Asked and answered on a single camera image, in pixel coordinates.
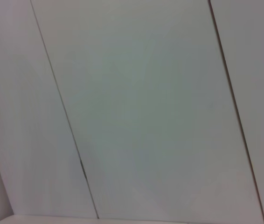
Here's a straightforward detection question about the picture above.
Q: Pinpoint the grey partition panel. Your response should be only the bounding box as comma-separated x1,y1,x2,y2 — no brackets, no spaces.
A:
30,0,264,224

